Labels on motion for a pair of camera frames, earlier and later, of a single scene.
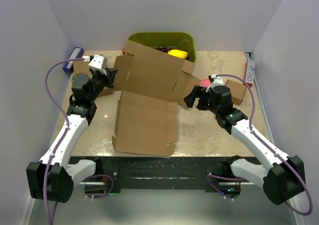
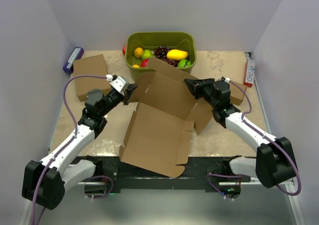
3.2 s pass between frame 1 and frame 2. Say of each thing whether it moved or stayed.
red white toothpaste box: stayed
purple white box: stayed
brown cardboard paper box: moved
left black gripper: moved
